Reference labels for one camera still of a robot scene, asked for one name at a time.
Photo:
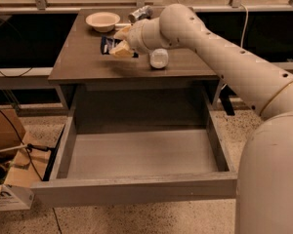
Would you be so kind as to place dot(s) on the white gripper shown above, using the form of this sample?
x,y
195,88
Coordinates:
x,y
135,36

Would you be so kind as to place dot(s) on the dark blue rxbar wrapper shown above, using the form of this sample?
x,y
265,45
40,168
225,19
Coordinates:
x,y
106,43

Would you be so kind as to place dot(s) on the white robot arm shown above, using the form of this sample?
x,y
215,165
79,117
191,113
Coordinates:
x,y
264,191

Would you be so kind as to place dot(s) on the open grey top drawer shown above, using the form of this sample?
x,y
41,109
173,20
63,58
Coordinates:
x,y
142,146

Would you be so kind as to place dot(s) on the white bowl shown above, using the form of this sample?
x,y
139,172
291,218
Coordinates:
x,y
103,21

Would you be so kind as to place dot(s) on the silver crushed can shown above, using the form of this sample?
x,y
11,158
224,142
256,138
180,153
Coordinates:
x,y
142,13

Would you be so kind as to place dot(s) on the white plastic bottle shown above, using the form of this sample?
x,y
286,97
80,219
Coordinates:
x,y
158,58

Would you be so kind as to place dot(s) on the open cardboard box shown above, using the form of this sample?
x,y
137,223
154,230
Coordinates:
x,y
22,162

